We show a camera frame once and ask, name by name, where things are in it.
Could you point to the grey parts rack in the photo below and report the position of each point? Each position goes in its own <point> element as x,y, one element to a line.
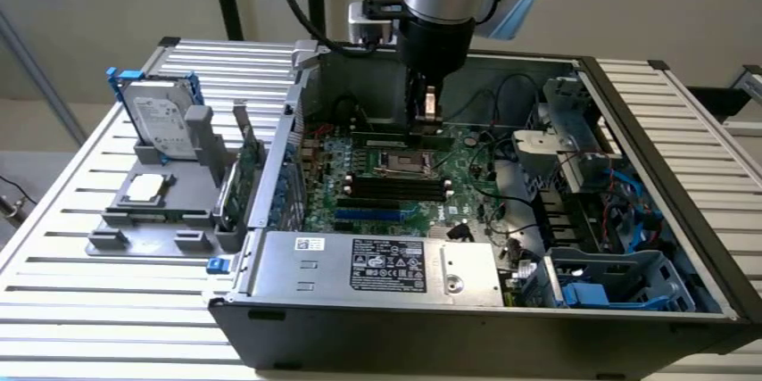
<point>148,220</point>

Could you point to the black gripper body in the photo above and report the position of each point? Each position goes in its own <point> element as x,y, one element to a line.
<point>434,44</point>

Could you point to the blue plastic case latch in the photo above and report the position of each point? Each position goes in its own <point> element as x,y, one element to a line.
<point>218,265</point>

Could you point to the black open PC case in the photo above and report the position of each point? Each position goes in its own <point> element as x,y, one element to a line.
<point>452,336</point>

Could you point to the black RAM slot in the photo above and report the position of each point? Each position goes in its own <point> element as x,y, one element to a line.
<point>392,196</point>
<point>395,184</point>
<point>395,178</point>
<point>394,190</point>

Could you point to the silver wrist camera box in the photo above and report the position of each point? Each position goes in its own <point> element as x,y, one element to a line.
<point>368,24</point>

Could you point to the silver metal drive cage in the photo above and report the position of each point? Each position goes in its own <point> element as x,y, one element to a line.
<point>571,131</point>

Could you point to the green RAM stick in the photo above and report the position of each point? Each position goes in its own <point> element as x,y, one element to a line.
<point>380,140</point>

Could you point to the green motherboard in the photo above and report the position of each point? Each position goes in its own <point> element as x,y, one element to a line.
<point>464,202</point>

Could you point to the grey fan shroud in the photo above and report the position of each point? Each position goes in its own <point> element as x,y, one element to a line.
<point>534,144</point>

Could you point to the green graphics card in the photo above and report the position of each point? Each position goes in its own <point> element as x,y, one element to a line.
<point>243,176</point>

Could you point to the grey metal disk bay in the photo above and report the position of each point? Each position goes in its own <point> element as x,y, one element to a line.
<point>631,276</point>

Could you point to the grey power supply unit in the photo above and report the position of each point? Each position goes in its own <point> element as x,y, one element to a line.
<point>334,269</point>

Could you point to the silver hard disk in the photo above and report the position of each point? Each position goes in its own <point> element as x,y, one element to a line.
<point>159,124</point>

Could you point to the metal CPU socket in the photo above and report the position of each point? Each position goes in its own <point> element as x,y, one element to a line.
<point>407,162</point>

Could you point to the blue expansion slot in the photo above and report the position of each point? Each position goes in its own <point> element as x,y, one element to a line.
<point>367,214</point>

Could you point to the hard drive in blue bracket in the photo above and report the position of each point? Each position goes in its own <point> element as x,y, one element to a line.
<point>121,77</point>

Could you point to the blue disk caddy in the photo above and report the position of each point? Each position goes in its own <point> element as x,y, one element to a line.
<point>586,296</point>

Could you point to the silver CPU chip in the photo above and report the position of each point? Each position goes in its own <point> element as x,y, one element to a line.
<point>144,187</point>

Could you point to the black table end cap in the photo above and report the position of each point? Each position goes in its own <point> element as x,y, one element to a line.
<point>170,41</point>
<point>658,65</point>

